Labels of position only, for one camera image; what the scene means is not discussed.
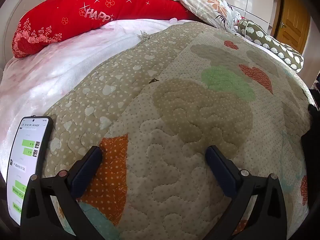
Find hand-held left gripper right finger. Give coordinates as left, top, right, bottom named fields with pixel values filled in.
left=205, top=145, right=290, bottom=240

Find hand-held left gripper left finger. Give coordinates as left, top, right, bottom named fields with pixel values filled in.
left=20, top=145, right=105, bottom=240

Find black pants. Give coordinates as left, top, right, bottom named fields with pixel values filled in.
left=301, top=102, right=320, bottom=163

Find black smartphone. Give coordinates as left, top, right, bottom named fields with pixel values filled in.
left=6, top=116, right=54, bottom=227

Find quilted patchwork bed cover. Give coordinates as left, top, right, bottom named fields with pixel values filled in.
left=41, top=21, right=313, bottom=240

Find white pink fleece blanket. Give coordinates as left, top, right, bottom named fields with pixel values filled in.
left=0, top=19, right=198, bottom=180

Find green pillow with white pattern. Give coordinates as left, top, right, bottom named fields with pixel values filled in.
left=236, top=19, right=304, bottom=73

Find red embroidered pillow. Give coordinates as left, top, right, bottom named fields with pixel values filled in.
left=11, top=0, right=198, bottom=59

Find floral print pillow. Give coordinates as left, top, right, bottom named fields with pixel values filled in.
left=155, top=0, right=243, bottom=34

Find wooden door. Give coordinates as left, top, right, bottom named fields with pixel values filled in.
left=275, top=0, right=310, bottom=55

